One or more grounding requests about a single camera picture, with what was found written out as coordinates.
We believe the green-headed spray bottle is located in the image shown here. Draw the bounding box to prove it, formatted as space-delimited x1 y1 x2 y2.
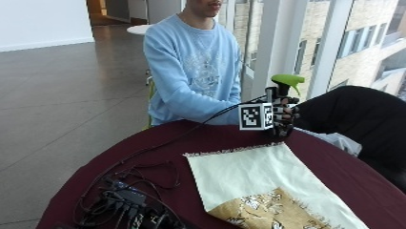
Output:
268 73 306 97

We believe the white cube of black markers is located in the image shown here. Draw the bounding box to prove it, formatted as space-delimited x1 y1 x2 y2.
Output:
236 101 275 132

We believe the black jacket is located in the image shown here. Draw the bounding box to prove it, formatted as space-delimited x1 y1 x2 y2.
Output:
292 85 406 194

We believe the cream cloth with floral border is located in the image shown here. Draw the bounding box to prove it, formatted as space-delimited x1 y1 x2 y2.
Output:
182 141 369 229

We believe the white window pillar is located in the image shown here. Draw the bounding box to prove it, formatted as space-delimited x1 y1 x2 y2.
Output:
250 0 311 100

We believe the the person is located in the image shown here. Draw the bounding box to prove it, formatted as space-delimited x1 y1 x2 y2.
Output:
142 0 243 127

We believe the green chair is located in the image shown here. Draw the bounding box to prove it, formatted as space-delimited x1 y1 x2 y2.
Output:
144 78 158 129

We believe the maroon tablecloth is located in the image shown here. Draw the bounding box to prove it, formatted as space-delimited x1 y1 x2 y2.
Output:
35 119 406 229

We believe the white round table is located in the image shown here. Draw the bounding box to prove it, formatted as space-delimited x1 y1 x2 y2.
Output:
125 24 154 36

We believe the slim white window post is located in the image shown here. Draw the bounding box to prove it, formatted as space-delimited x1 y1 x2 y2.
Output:
306 0 357 100

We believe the long black glove cable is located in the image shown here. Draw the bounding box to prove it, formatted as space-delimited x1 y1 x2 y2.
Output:
71 94 268 223

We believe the black electronics box with cables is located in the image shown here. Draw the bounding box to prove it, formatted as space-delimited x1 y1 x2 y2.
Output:
54 177 187 229

